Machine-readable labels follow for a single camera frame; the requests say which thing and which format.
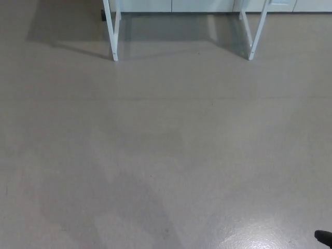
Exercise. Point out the white desk with metal legs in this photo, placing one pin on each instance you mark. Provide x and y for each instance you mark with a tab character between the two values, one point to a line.
114	39

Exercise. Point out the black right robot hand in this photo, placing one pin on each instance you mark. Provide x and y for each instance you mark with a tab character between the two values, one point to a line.
324	236

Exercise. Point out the white cabinet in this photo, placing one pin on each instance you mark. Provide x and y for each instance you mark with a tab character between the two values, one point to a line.
197	5

